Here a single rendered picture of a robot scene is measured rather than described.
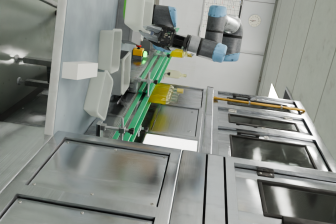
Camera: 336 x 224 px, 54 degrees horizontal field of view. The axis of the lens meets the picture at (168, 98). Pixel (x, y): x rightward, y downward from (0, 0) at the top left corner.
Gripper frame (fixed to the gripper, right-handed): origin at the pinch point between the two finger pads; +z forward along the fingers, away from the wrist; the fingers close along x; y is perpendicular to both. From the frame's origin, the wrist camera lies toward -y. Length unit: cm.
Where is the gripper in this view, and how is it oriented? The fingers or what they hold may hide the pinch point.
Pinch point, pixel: (142, 30)
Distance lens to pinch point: 140.9
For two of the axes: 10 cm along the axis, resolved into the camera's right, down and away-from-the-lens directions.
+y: -1.1, 0.8, -9.9
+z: -9.5, -3.0, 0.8
